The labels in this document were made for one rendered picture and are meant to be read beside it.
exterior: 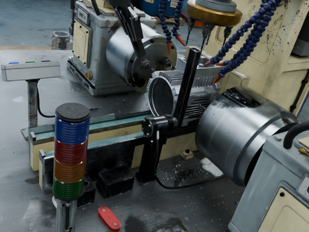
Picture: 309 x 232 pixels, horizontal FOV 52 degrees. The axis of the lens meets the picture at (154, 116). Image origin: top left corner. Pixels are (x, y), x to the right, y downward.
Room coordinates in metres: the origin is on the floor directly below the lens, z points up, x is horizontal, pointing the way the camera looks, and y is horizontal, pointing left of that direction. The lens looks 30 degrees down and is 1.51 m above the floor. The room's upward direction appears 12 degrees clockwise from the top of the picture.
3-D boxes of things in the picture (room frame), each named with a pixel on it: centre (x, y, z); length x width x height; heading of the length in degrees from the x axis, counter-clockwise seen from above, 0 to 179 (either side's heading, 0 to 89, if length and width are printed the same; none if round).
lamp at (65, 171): (0.47, 0.14, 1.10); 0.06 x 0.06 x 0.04
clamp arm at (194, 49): (0.86, -0.07, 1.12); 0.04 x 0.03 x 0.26; 129
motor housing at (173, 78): (1.04, -0.09, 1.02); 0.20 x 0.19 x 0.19; 129
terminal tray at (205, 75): (1.07, -0.12, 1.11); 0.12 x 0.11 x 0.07; 129
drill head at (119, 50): (1.32, 0.14, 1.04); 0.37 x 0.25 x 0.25; 39
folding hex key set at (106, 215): (0.61, 0.06, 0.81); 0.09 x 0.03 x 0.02; 47
